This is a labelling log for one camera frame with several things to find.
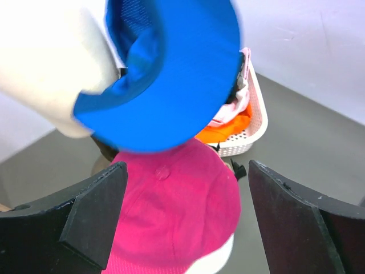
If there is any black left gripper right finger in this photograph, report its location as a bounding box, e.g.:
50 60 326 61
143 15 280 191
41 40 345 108
248 160 364 274

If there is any light pink cap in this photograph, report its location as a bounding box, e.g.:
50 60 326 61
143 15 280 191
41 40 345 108
208 47 251 127

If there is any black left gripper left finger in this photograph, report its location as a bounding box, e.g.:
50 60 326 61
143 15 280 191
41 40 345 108
1 162 128 274

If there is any orange cap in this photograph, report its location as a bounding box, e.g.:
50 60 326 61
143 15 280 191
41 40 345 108
195 103 253 144

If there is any white perforated basket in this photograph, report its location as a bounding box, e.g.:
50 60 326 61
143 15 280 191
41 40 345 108
208 57 268 157

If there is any beige mannequin head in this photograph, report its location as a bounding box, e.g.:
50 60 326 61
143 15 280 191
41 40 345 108
1 1 119 138

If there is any blue cap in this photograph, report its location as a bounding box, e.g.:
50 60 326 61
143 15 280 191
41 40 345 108
74 1 241 152

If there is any black cap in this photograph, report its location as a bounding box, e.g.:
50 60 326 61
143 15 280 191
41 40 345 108
225 52 245 104

